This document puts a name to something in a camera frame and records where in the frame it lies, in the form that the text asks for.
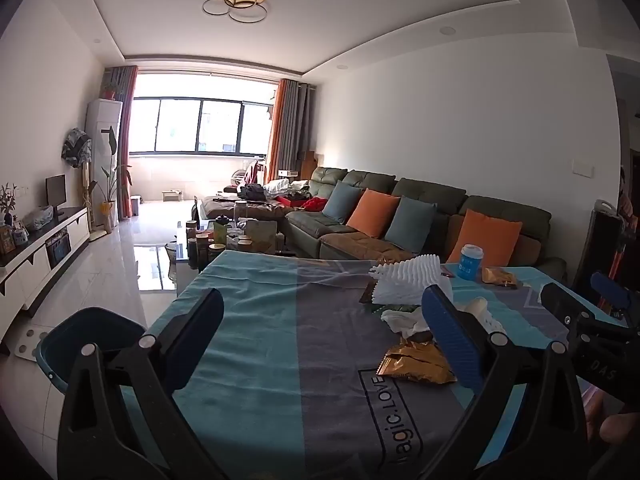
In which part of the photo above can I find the right orange grey curtain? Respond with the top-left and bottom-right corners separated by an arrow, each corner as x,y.
265,79 -> 316,182

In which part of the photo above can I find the white tissue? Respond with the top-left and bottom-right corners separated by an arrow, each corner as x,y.
381,308 -> 430,339

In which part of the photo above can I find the blue paper coffee cup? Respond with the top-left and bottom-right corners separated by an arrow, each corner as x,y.
457,244 -> 484,281

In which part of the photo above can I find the white wall switch plate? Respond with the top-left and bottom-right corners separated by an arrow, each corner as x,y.
572,159 -> 594,179

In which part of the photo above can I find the blue cushion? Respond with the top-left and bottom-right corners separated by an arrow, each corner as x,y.
322,181 -> 363,224
384,196 -> 437,254

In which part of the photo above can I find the teal plastic trash bin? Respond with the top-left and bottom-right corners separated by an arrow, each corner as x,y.
36,307 -> 145,394

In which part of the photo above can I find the left orange grey curtain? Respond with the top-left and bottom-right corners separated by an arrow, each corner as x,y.
101,65 -> 138,220

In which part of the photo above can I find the orange cushion far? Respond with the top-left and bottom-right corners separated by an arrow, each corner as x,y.
347,188 -> 400,238

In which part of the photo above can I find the black glass coffee table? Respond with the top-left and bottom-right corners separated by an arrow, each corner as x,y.
165,198 -> 295,296

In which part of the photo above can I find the orange cushion near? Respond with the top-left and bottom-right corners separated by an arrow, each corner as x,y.
447,209 -> 523,266

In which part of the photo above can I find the small gold snack bag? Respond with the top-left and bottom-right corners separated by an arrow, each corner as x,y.
482,266 -> 518,289

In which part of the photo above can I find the potted green plant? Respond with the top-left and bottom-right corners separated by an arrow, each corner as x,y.
91,126 -> 132,233

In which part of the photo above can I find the person's right hand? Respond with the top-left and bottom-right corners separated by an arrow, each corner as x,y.
582,387 -> 639,445

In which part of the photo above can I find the orange cushion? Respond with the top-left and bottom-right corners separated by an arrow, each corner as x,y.
347,188 -> 400,238
447,209 -> 523,266

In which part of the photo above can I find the black framed window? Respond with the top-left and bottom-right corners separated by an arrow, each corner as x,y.
129,96 -> 272,156

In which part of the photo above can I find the gold snack wrapper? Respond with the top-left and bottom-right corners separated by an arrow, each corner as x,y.
376,338 -> 457,385

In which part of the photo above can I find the blue cushion far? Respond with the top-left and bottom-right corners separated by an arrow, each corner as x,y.
322,181 -> 363,224

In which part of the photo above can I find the covered standing fan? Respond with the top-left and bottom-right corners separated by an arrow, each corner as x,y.
61,128 -> 92,226

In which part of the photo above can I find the white bathroom scale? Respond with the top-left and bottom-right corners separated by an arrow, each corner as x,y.
13,325 -> 51,362

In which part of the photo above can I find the blue cushion near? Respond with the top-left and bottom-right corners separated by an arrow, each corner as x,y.
384,196 -> 437,254

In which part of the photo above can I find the orange grey curtain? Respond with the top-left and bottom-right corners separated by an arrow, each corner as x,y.
101,65 -> 138,220
265,79 -> 316,182

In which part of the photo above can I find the white tv cabinet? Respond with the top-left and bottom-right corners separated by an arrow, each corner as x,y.
1,207 -> 90,339

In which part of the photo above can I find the white standing air conditioner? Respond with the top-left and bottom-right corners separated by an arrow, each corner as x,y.
86,99 -> 122,231

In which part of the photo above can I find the dark green sectional sofa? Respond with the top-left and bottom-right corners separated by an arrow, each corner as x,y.
282,167 -> 567,283

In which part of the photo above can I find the small black monitor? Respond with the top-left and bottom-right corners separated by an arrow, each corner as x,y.
46,174 -> 66,218

